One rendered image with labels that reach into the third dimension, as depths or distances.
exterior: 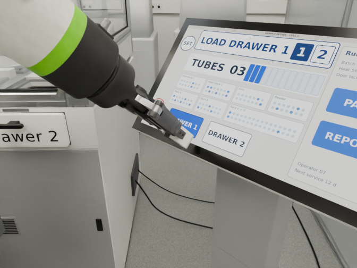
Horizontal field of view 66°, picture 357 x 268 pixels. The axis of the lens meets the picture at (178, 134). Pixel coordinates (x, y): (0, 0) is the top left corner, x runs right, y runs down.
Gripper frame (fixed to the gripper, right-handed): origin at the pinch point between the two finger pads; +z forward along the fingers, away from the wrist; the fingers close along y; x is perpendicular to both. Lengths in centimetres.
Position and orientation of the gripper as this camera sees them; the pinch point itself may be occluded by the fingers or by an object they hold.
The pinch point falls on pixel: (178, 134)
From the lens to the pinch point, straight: 52.1
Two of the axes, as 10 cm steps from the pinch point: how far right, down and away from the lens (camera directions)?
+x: -5.1, 8.5, -1.0
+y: -6.7, -3.2, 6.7
